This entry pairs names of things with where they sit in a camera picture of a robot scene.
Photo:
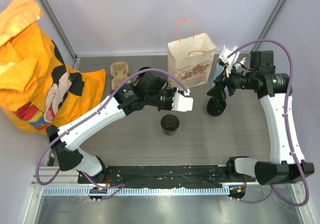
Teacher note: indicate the orange cartoon cloth bag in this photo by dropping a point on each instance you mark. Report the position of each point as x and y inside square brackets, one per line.
[38, 89]

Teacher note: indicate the black cup with lid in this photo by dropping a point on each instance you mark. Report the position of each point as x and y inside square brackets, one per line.
[215, 106]

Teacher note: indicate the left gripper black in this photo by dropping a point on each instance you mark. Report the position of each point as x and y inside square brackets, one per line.
[170, 106]

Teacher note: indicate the slotted cable duct rail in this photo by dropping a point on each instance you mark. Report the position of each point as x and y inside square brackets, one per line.
[95, 191]

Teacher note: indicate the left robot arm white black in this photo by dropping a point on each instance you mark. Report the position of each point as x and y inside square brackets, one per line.
[147, 87]

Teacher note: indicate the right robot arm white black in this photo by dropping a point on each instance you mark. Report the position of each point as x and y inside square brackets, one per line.
[287, 163]

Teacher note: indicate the light blue straw tin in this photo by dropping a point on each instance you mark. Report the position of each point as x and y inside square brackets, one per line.
[217, 71]

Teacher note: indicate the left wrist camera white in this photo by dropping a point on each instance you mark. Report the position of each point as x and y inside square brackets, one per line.
[182, 101]

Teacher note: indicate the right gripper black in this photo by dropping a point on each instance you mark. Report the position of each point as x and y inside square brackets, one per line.
[218, 91]

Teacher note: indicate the paper bag with orange handles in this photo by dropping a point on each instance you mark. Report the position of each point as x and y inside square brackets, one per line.
[190, 59]

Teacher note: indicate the single black coffee cup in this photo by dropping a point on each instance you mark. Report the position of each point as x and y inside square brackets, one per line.
[169, 123]

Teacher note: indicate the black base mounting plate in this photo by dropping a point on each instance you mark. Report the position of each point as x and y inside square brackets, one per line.
[169, 176]

